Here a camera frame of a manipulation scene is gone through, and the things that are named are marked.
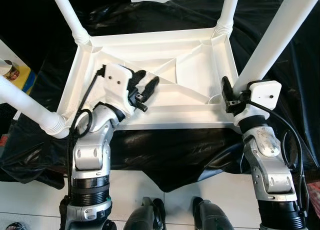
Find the dark grey robot right leg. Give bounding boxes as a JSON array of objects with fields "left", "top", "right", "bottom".
[{"left": 192, "top": 197, "right": 236, "bottom": 230}]

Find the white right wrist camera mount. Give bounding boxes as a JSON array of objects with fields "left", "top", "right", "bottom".
[{"left": 234, "top": 80, "right": 282, "bottom": 127}]

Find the white plastic table leg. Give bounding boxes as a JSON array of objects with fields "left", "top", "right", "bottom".
[
  {"left": 231, "top": 0, "right": 320, "bottom": 93},
  {"left": 215, "top": 0, "right": 242, "bottom": 36},
  {"left": 0, "top": 75, "right": 70, "bottom": 139},
  {"left": 49, "top": 0, "right": 92, "bottom": 46}
]

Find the black plastic table cover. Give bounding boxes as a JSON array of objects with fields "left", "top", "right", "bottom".
[{"left": 0, "top": 0, "right": 320, "bottom": 193}]

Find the dark grey robot leg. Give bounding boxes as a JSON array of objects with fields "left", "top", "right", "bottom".
[
  {"left": 124, "top": 197, "right": 167, "bottom": 230},
  {"left": 192, "top": 197, "right": 236, "bottom": 230}
]

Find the white plastic table top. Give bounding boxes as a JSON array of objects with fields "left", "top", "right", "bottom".
[{"left": 56, "top": 27, "right": 241, "bottom": 131}]

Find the yellow and blue box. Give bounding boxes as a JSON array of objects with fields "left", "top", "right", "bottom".
[{"left": 15, "top": 66, "right": 37, "bottom": 92}]

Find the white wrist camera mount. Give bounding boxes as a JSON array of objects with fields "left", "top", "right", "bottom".
[
  {"left": 102, "top": 63, "right": 137, "bottom": 117},
  {"left": 234, "top": 80, "right": 282, "bottom": 127}
]

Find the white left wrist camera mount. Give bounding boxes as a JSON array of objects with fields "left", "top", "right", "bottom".
[{"left": 102, "top": 63, "right": 137, "bottom": 117}]

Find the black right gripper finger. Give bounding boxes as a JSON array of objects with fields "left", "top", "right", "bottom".
[{"left": 221, "top": 76, "right": 236, "bottom": 103}]

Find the dark grey robot left leg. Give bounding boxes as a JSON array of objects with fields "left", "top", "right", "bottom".
[{"left": 124, "top": 197, "right": 167, "bottom": 230}]

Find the pink shopping bag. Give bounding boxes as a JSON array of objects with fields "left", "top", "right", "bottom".
[{"left": 307, "top": 182, "right": 320, "bottom": 217}]

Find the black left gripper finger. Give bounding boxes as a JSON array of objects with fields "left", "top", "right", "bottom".
[
  {"left": 129, "top": 69, "right": 148, "bottom": 91},
  {"left": 140, "top": 76, "right": 161, "bottom": 103}
]

